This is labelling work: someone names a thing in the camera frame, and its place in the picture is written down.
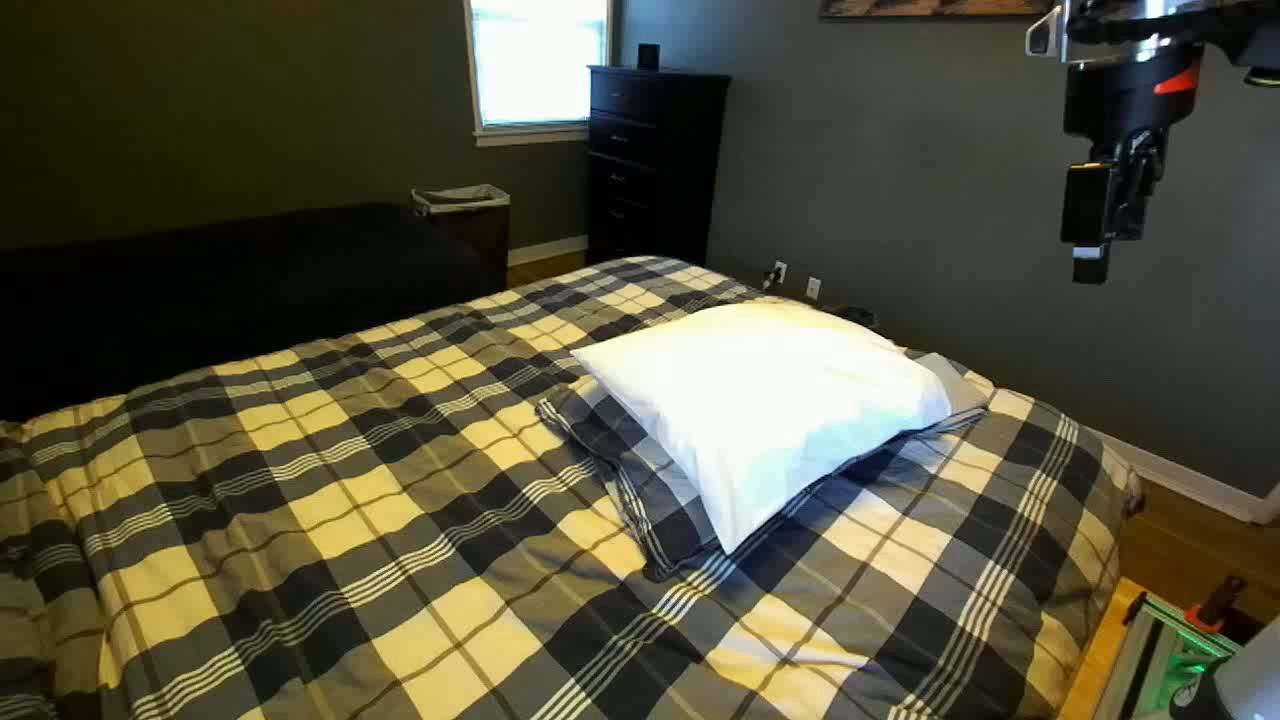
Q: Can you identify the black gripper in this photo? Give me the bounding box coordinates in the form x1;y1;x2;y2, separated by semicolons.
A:
1058;36;1209;289

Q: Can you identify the bright window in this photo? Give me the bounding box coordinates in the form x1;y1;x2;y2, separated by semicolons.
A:
459;0;624;148

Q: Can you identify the black tall dresser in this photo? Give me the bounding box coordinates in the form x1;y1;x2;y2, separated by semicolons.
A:
584;61;735;271

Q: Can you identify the dark daybed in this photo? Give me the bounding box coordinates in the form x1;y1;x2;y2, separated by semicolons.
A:
0;196;503;426

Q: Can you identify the white baseboard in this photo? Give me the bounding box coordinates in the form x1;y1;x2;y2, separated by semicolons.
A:
503;231;590;271
1098;428;1280;529

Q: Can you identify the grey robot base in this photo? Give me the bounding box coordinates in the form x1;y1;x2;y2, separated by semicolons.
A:
1209;617;1280;720

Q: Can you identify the checked plaid comforter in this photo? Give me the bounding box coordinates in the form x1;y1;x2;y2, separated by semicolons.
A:
0;251;1145;720

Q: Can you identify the wooden board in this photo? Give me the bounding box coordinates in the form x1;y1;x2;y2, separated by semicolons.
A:
1055;573;1151;720

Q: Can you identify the white pillow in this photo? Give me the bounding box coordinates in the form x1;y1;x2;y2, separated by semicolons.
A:
572;294;958;557

